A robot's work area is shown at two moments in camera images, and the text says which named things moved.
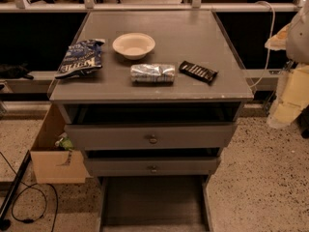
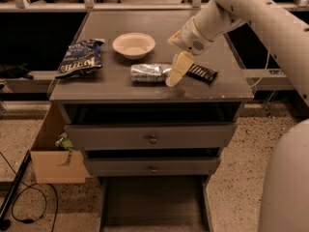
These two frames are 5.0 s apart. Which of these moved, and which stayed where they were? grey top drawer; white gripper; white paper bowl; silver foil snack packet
Moved: white gripper
Stayed: silver foil snack packet; white paper bowl; grey top drawer
